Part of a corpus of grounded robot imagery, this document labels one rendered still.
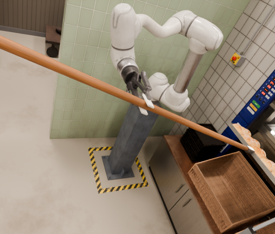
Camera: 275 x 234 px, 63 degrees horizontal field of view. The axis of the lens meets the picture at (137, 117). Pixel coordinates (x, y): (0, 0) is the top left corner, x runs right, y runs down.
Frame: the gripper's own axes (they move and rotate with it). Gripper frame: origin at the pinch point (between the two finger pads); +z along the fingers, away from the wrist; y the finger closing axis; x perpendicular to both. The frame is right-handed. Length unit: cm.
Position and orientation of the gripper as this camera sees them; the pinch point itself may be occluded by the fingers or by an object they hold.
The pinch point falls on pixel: (145, 104)
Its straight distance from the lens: 86.6
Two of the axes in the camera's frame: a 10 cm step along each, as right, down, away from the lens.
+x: -7.2, -2.7, -6.4
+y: -6.2, 6.6, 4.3
